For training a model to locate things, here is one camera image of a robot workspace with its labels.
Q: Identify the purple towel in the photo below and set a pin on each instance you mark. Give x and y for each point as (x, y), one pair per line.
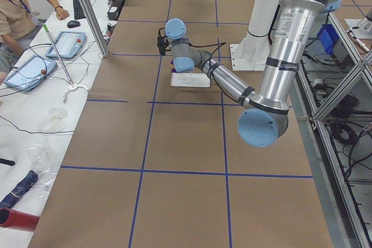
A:
(173, 70)

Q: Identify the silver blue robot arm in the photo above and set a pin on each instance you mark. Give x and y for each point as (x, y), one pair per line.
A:
(266, 116)

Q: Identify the white rack base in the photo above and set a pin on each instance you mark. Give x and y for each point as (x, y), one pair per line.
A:
(194, 80)

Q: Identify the teach pendant far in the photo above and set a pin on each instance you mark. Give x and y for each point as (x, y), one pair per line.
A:
(68, 44)

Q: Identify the teach pendant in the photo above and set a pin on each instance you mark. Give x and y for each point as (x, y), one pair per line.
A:
(30, 74)
(68, 44)

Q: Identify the black computer mouse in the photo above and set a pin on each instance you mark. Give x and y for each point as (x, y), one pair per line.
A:
(73, 23)

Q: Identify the black keyboard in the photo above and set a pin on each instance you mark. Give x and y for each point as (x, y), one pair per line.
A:
(78, 10)

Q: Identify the clear plastic bag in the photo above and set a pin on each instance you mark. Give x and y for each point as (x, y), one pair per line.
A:
(42, 163)

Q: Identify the teach pendant near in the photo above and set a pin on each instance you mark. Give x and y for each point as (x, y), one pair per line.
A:
(30, 74)

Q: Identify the metal grabber stick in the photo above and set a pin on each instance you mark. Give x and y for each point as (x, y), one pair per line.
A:
(72, 85)

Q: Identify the seated person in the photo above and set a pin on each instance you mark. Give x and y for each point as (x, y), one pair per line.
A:
(19, 25)

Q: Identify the red cylinder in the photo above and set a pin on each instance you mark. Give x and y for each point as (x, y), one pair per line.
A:
(18, 220)

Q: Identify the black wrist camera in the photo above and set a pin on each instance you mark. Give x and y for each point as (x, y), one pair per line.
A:
(162, 44)

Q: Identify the white camera pillar mount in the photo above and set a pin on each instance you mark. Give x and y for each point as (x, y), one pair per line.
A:
(251, 53)

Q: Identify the aluminium frame post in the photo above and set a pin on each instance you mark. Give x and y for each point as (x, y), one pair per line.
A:
(94, 26)

